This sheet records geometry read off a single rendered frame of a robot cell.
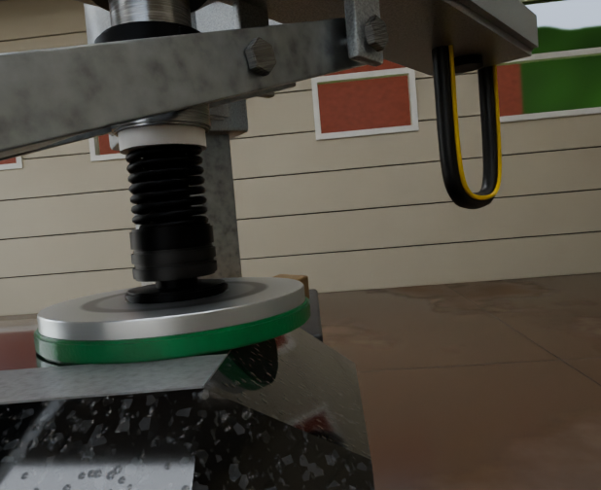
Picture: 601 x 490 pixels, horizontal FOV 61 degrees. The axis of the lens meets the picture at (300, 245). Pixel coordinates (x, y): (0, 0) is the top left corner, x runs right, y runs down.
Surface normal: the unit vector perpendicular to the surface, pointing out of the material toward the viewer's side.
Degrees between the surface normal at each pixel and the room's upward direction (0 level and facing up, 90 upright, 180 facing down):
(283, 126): 90
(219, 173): 90
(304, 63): 90
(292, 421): 34
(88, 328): 90
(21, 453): 45
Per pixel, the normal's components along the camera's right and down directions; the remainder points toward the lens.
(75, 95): 0.76, -0.03
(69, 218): -0.07, 0.06
